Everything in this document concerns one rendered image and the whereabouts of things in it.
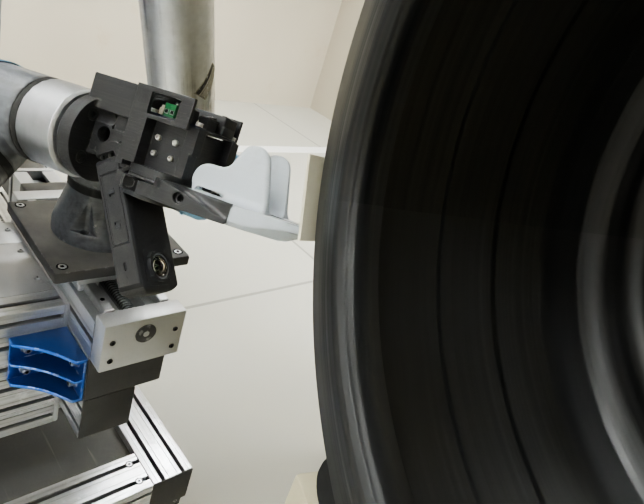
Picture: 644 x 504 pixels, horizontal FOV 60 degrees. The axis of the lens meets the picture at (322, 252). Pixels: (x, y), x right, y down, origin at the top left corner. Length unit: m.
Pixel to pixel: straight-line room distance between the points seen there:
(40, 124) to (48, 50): 3.56
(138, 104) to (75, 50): 3.67
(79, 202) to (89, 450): 0.58
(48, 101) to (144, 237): 0.13
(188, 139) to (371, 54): 0.16
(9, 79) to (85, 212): 0.42
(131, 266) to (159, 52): 0.33
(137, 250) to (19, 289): 0.57
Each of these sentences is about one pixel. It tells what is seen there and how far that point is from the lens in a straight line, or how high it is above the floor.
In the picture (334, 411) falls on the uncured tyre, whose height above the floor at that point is 1.00.
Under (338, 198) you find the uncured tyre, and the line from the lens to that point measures 0.33.
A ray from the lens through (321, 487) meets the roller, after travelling 0.44.
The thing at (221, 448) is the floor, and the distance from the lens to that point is 1.63.
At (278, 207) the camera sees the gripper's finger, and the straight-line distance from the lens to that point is 0.42.
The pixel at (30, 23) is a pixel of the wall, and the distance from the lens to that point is 3.99.
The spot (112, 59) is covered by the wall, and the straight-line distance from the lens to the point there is 4.21.
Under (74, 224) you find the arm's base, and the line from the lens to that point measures 0.94.
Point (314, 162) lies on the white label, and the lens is 0.39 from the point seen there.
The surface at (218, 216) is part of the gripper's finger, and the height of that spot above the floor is 1.05.
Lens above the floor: 1.22
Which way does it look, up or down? 27 degrees down
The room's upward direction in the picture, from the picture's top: 19 degrees clockwise
